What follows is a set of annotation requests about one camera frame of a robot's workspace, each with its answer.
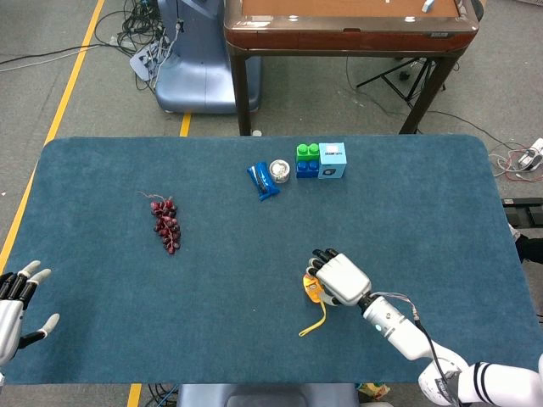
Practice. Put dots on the blue snack packet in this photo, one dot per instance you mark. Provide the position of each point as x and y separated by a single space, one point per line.
263 182

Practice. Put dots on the single blue white mahjong tile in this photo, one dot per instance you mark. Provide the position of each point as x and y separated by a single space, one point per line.
428 4

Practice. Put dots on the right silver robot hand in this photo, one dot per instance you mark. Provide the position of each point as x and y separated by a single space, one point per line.
343 277

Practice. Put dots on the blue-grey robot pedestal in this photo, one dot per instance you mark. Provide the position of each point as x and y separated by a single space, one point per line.
199 76

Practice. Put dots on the black pedal device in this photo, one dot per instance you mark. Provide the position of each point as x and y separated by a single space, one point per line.
524 214

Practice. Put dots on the small silver tin can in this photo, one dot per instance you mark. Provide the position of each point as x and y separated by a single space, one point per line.
280 170

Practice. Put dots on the yellow green packet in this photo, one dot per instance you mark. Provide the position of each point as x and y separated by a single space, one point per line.
373 391

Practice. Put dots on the blue felt table cover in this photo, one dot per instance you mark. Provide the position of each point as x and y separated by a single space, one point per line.
254 275

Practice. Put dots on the dark red grape bunch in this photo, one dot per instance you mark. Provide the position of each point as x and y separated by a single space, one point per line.
167 224

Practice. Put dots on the blue-grey robot torso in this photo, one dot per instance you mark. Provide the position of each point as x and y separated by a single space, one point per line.
263 396

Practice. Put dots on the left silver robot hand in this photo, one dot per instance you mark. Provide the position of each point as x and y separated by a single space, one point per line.
9 322

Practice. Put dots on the grey power strip with plugs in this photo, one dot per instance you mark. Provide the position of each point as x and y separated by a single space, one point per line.
142 61

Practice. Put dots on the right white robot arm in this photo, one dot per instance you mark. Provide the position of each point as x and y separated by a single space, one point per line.
399 335

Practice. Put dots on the blue toy building brick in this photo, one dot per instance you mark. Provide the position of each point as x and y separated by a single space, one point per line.
306 170

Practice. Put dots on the brown mahjong table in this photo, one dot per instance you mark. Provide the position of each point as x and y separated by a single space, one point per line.
339 38

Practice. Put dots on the green toy building brick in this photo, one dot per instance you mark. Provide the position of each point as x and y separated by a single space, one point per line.
307 153

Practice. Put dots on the light blue cardboard box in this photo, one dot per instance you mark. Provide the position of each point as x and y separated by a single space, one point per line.
333 161

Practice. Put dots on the black tripod stand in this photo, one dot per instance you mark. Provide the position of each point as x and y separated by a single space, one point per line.
403 76

